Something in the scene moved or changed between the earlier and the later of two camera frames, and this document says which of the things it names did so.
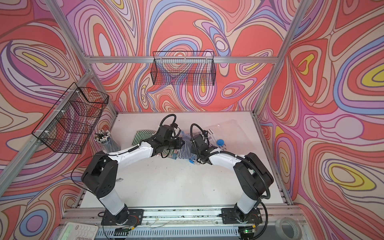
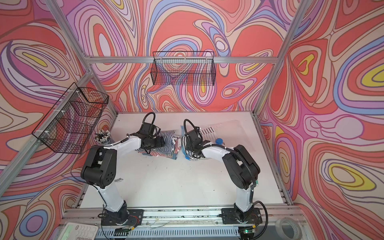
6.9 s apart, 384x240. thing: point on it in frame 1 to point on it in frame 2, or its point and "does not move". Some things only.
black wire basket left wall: [69, 124] does not move
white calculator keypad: [72, 231] does not move
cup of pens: [109, 144] does not move
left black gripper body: [173, 144] to [155, 143]
